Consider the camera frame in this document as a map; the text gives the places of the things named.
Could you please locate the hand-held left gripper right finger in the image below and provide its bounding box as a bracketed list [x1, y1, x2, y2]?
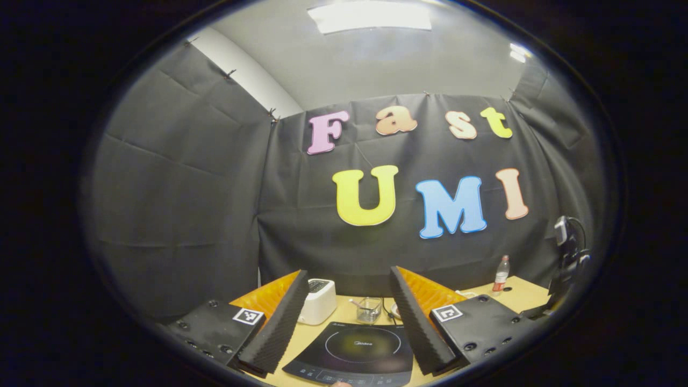
[390, 266, 530, 377]

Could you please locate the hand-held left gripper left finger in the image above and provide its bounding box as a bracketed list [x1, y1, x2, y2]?
[161, 270, 311, 377]

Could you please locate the black induction cooktop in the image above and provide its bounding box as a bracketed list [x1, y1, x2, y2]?
[282, 321, 414, 387]

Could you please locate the white toaster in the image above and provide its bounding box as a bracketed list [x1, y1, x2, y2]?
[298, 278, 338, 326]

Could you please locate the black backdrop cloth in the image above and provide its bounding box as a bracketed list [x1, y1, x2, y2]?
[81, 40, 608, 323]

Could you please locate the clear bottle with red label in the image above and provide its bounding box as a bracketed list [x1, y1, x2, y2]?
[492, 255, 510, 293]

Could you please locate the metal wire basket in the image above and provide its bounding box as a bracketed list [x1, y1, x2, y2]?
[356, 297, 382, 324]

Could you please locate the ceiling light panel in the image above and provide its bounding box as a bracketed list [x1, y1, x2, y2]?
[307, 1, 432, 34]

